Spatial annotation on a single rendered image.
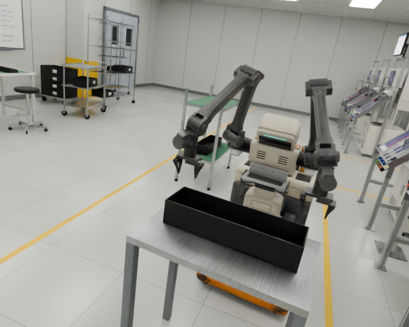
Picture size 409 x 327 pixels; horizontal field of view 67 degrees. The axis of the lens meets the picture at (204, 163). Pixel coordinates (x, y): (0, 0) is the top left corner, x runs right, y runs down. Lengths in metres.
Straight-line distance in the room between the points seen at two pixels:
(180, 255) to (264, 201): 0.84
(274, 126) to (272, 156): 0.18
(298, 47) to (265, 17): 1.41
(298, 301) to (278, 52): 10.01
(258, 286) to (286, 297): 0.10
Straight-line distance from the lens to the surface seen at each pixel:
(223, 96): 1.40
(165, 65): 11.98
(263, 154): 1.79
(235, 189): 2.20
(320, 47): 10.75
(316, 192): 1.26
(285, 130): 1.69
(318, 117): 1.32
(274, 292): 1.14
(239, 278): 1.14
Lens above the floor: 1.51
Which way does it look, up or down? 20 degrees down
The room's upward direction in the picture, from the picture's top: 9 degrees clockwise
